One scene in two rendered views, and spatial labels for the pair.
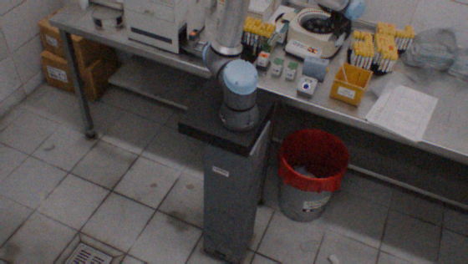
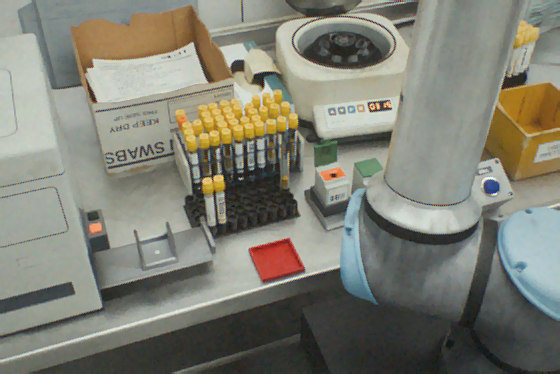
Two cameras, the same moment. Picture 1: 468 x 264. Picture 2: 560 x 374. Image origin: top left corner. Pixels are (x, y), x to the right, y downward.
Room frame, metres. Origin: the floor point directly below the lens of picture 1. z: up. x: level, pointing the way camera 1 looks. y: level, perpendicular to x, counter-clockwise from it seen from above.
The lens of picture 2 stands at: (1.03, 0.49, 1.64)
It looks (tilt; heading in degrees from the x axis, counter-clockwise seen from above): 42 degrees down; 319
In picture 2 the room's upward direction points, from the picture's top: straight up
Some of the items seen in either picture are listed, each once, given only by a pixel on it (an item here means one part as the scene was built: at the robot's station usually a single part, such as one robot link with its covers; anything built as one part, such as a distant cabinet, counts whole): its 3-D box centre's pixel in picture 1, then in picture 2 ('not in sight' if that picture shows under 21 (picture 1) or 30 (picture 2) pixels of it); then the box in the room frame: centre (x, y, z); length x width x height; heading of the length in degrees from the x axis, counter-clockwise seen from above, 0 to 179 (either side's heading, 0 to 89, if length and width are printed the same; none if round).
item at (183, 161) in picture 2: (253, 38); (238, 152); (1.77, -0.05, 0.91); 0.20 x 0.10 x 0.07; 69
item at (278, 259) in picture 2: not in sight; (276, 259); (1.56, 0.04, 0.88); 0.07 x 0.07 x 0.01; 69
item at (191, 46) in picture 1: (195, 45); (141, 254); (1.67, 0.21, 0.92); 0.21 x 0.07 x 0.05; 69
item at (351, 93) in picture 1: (350, 84); (532, 130); (1.47, -0.47, 0.92); 0.13 x 0.13 x 0.10; 67
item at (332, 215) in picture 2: (262, 65); (330, 200); (1.59, -0.10, 0.89); 0.09 x 0.05 x 0.04; 162
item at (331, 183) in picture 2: (263, 60); (331, 188); (1.59, -0.10, 0.92); 0.05 x 0.04 x 0.06; 161
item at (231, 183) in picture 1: (232, 195); not in sight; (1.21, -0.01, 0.44); 0.20 x 0.20 x 0.87; 69
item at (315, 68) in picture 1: (314, 68); not in sight; (1.56, -0.32, 0.92); 0.10 x 0.07 x 0.10; 76
